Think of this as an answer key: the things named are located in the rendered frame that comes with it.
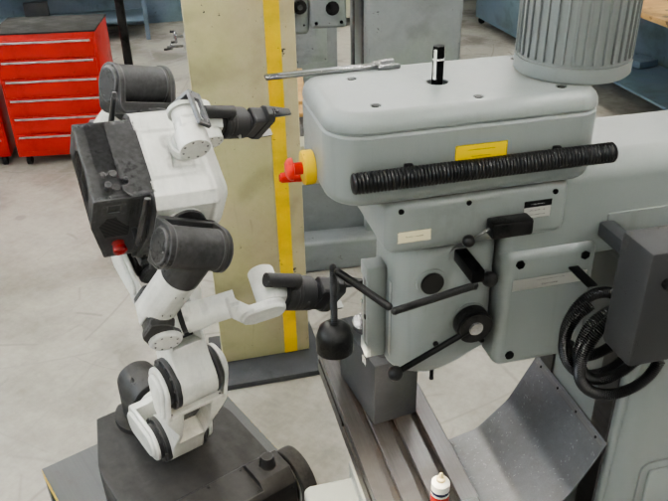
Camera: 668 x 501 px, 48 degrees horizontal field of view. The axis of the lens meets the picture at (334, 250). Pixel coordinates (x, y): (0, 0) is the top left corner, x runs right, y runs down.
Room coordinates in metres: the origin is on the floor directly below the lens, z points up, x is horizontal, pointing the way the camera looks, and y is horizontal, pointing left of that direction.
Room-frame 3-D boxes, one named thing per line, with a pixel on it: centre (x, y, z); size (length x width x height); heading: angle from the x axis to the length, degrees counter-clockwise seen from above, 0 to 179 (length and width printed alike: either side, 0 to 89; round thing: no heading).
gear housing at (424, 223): (1.26, -0.22, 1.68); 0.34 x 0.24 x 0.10; 103
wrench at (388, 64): (1.31, 0.00, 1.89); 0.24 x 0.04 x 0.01; 106
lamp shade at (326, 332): (1.15, 0.00, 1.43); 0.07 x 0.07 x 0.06
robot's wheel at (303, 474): (1.68, 0.14, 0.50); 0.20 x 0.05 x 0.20; 36
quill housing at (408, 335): (1.25, -0.19, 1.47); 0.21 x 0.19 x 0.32; 13
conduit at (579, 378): (1.12, -0.49, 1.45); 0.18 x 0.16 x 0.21; 103
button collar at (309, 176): (1.20, 0.04, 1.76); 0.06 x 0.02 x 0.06; 13
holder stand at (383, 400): (1.54, -0.11, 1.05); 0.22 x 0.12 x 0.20; 22
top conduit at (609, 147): (1.11, -0.25, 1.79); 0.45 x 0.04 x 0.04; 103
